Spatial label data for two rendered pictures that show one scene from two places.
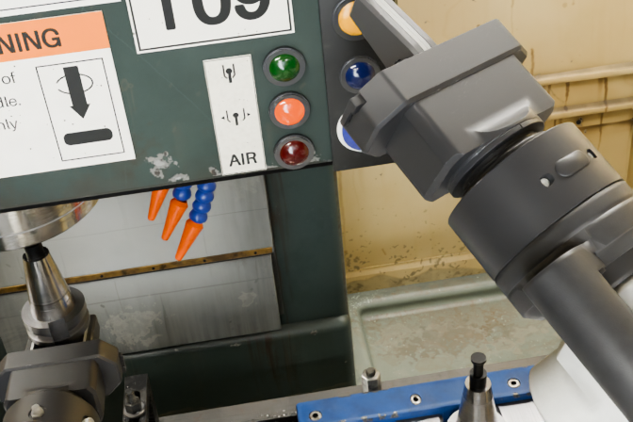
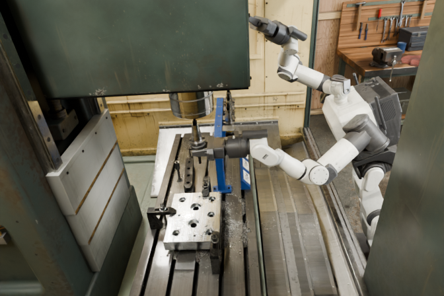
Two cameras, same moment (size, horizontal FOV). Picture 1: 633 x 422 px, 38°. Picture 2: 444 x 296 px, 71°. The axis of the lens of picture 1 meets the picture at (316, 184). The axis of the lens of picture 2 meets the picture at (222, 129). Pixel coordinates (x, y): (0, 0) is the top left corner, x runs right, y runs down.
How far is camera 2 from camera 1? 1.35 m
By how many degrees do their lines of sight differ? 67
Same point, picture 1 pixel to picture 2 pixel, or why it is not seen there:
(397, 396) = (217, 127)
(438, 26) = not seen: hidden behind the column
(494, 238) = (283, 32)
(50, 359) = (212, 142)
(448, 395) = (219, 122)
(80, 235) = (99, 195)
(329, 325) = (131, 188)
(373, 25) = (252, 19)
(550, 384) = (292, 45)
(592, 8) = not seen: hidden behind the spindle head
